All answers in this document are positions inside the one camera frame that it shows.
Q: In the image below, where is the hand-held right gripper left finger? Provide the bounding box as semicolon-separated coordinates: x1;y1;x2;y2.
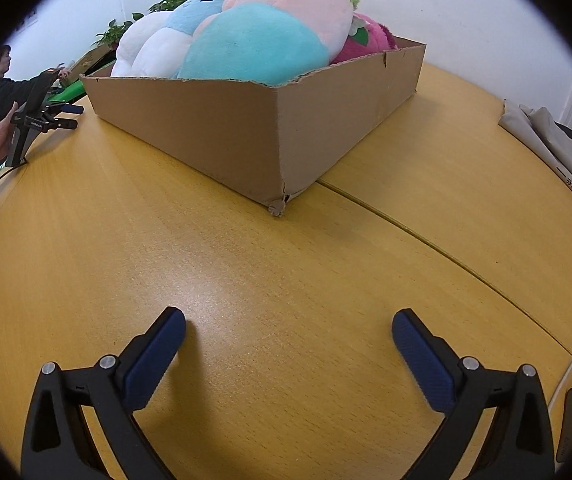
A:
20;306;187;480

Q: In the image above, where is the flat cardboard box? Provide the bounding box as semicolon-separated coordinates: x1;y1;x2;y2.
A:
60;42;119;87

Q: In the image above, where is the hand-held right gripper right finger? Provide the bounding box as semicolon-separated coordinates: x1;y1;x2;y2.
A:
392;308;556;480

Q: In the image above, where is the green potted plant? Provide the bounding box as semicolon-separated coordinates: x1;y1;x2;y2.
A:
91;0;197;51

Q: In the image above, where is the large pink and teal plush toy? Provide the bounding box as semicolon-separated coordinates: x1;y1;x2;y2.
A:
178;0;361;86

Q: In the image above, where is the white panda plush toy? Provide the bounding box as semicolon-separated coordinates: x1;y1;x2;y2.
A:
111;11;194;79

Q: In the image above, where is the green plastic crate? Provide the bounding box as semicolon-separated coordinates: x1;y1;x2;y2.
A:
46;62;87;104

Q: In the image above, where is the blue plush cat red headband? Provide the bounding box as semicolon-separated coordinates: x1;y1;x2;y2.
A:
165;0;231;58

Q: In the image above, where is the person's left hand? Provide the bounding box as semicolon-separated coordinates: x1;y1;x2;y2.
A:
0;101;20;163

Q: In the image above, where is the cardboard box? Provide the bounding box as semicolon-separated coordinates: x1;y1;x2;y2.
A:
60;42;119;87
80;35;427;219

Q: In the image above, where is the grey cloth bag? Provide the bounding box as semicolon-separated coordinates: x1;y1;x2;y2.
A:
497;100;572;218

